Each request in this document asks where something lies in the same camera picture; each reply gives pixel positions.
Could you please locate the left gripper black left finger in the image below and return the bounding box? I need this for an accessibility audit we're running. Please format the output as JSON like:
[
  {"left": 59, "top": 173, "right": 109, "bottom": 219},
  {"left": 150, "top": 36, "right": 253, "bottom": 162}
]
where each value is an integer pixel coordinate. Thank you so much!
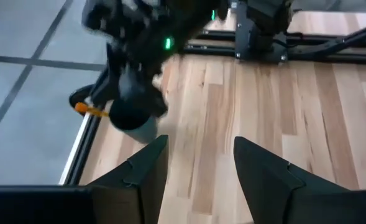
[{"left": 89, "top": 134, "right": 170, "bottom": 224}]

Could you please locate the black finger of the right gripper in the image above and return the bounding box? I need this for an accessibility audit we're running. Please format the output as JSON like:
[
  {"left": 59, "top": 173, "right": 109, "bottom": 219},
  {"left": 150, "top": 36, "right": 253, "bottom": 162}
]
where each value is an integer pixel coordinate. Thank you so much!
[
  {"left": 106, "top": 58, "right": 131, "bottom": 106},
  {"left": 146, "top": 83, "right": 169, "bottom": 119}
]

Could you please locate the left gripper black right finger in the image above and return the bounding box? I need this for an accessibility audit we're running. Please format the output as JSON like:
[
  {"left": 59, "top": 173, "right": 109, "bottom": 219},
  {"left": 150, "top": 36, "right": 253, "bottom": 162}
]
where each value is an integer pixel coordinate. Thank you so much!
[{"left": 233, "top": 136, "right": 366, "bottom": 224}]

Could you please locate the dark green cup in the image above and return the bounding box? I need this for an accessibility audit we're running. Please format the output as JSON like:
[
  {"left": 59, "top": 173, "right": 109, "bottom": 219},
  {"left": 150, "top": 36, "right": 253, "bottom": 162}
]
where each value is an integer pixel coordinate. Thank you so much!
[{"left": 109, "top": 96, "right": 159, "bottom": 144}]

